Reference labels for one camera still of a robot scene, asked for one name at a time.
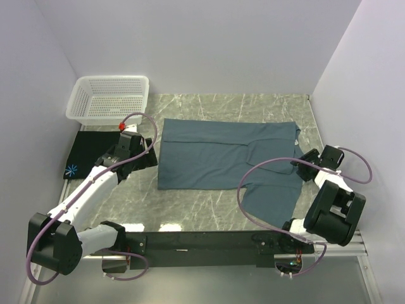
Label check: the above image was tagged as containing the blue-grey t-shirt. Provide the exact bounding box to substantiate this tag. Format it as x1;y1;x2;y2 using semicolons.
158;118;302;227

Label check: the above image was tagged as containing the aluminium rail frame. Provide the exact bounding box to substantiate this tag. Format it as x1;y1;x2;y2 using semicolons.
18;94;377;304

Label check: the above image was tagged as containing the black base beam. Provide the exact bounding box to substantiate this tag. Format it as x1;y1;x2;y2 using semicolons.
124;230;315;268

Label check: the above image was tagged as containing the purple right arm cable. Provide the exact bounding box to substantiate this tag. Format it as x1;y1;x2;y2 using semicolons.
237;145;373;279

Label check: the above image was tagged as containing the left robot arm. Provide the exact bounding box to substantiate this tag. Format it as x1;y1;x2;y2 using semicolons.
25;131;158;275

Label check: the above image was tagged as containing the folded black t-shirt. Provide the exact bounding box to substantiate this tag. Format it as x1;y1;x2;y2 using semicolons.
63;131;120;180

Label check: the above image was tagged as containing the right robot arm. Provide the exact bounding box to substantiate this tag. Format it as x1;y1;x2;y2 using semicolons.
278;145;366;253

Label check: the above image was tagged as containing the white plastic basket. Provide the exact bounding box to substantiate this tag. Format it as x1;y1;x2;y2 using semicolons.
66;75;149;126

